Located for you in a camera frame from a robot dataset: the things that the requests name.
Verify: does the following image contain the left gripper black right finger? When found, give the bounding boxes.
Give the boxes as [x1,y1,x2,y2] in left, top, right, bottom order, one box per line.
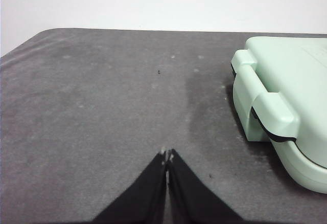
[167,148,245,224]

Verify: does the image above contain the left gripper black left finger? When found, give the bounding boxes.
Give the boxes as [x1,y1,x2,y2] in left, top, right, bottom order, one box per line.
[91,150,167,224]

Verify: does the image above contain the mint green breakfast machine base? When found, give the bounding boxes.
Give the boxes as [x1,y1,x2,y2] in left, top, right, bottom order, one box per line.
[232,73,327,194]

